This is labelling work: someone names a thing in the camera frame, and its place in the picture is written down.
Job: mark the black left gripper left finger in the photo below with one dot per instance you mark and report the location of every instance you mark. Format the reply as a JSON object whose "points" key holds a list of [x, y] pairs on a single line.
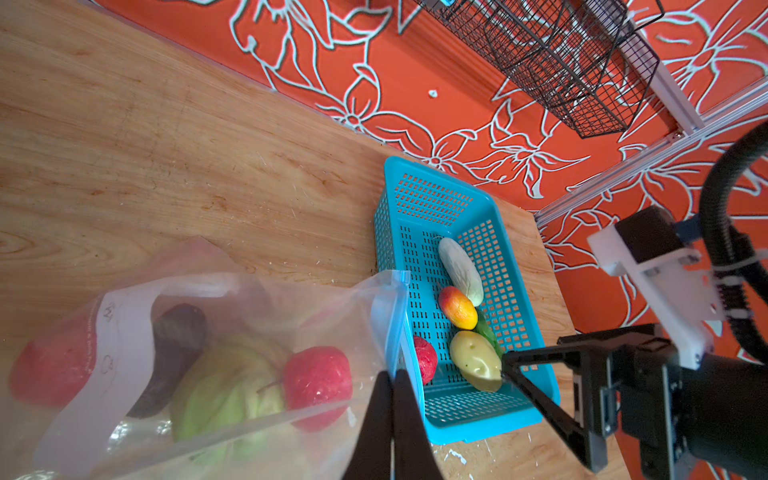
{"points": [[372, 456]]}

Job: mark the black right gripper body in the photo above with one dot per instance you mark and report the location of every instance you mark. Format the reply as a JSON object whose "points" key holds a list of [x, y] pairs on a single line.
{"points": [[629, 379]]}

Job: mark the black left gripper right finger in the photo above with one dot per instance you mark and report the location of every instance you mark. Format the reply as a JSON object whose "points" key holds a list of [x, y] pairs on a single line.
{"points": [[413, 457]]}

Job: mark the red round fruit toy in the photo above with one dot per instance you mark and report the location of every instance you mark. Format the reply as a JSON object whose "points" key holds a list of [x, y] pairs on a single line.
{"points": [[314, 376]]}

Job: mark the red strawberry toy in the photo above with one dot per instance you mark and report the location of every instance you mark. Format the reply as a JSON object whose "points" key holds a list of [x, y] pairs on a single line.
{"points": [[427, 359]]}

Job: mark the yellow green potato toy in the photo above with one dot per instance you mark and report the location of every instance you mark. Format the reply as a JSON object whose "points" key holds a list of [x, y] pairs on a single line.
{"points": [[477, 361]]}

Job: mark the green cabbage toy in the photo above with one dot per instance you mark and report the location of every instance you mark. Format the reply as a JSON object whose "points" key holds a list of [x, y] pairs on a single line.
{"points": [[221, 387]]}

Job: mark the yellow orange pepper toy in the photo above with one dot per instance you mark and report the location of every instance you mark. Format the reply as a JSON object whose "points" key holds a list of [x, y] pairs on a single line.
{"points": [[458, 308]]}

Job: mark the clear zip top bag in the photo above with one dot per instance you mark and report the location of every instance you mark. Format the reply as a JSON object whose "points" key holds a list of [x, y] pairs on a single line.
{"points": [[93, 438]]}

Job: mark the dark brown avocado toy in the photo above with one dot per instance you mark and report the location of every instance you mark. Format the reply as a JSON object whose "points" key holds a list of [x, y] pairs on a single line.
{"points": [[180, 335]]}

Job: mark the red radish toy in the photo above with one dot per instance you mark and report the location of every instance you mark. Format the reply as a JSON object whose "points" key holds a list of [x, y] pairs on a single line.
{"points": [[53, 368]]}

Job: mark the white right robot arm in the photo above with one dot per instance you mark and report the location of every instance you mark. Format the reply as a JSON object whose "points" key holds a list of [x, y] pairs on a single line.
{"points": [[694, 275]]}

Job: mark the white daikon toy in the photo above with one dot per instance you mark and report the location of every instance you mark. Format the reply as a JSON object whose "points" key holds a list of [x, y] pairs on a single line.
{"points": [[461, 270]]}

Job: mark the teal plastic perforated basket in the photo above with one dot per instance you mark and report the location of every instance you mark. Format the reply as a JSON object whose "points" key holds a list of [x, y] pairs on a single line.
{"points": [[418, 207]]}

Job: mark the aluminium frame rail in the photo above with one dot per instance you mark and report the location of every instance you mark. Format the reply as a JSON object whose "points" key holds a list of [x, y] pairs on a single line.
{"points": [[713, 72]]}

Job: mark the black wire wall basket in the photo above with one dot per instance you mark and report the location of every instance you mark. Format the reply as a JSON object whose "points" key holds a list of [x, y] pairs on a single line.
{"points": [[584, 61]]}

